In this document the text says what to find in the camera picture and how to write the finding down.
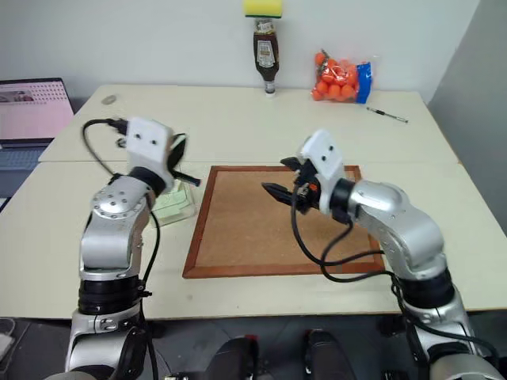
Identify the black pen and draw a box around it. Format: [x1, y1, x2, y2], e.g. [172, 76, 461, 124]
[366, 105, 409, 124]

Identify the bag of orange balls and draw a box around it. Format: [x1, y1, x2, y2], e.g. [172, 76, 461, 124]
[311, 49, 375, 105]

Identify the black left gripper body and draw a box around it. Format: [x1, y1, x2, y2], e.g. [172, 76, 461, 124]
[169, 148, 185, 174]

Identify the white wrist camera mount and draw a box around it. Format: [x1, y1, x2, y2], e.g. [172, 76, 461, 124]
[125, 116, 175, 189]
[299, 128, 345, 217]

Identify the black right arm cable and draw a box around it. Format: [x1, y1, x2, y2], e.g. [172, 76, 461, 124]
[290, 189, 500, 380]

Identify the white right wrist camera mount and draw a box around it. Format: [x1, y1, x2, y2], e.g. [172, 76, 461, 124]
[299, 128, 345, 217]

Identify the clear plastic container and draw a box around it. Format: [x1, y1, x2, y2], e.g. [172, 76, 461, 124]
[148, 173, 199, 229]

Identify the wood framed cork board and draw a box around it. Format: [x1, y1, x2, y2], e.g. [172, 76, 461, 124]
[181, 165, 387, 279]

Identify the brown sauce squeeze bottle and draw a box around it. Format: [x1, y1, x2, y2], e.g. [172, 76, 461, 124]
[253, 17, 281, 97]

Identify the open laptop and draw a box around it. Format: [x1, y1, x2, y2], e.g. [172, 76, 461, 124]
[0, 78, 75, 199]

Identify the yellow green sponge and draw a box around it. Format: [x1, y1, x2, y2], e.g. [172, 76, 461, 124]
[242, 0, 284, 20]

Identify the dark rounded housing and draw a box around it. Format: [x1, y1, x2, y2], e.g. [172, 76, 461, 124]
[209, 335, 258, 380]
[304, 329, 357, 380]

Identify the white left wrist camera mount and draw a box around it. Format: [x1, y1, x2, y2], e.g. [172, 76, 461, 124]
[125, 116, 175, 189]

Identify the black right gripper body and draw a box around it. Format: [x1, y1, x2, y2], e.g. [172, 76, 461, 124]
[292, 160, 320, 215]

